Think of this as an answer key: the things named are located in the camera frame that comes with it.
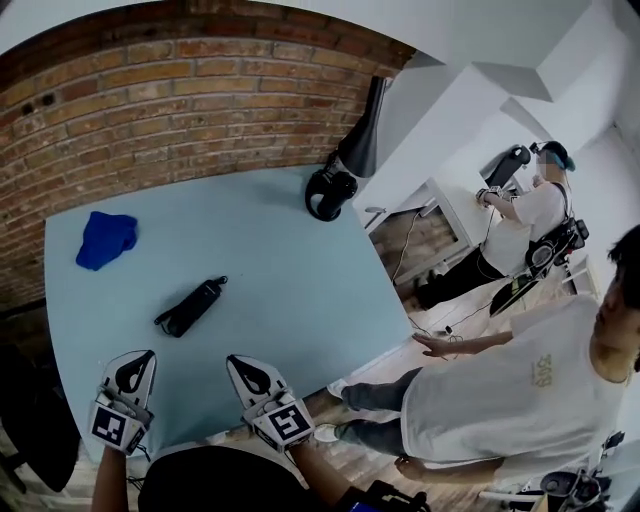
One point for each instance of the person's black shirt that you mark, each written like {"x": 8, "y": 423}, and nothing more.
{"x": 215, "y": 480}

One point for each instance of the person's left forearm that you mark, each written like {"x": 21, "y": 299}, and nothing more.
{"x": 111, "y": 480}

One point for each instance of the black chair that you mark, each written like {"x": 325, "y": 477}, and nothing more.
{"x": 35, "y": 415}

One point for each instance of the black desk lamp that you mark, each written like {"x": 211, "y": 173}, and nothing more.
{"x": 507, "y": 165}
{"x": 350, "y": 160}

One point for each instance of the black device with blue screen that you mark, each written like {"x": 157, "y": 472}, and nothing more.
{"x": 385, "y": 497}

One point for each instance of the white shelf unit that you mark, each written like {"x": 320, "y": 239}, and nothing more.
{"x": 582, "y": 275}

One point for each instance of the black telephone handset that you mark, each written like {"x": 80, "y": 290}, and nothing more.
{"x": 196, "y": 299}

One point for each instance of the blue cloth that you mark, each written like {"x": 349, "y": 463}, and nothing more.
{"x": 106, "y": 241}

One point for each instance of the black and silver equipment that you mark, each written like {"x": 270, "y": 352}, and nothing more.
{"x": 575, "y": 482}

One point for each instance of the person's right forearm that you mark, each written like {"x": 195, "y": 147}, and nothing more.
{"x": 320, "y": 480}

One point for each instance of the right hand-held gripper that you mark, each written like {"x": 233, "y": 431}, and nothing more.
{"x": 282, "y": 422}

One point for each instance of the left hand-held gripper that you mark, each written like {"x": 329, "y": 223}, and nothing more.
{"x": 119, "y": 425}

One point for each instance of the white desk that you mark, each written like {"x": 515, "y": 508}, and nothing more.
{"x": 450, "y": 215}

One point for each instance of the black and green bag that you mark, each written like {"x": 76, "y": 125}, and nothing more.
{"x": 515, "y": 295}

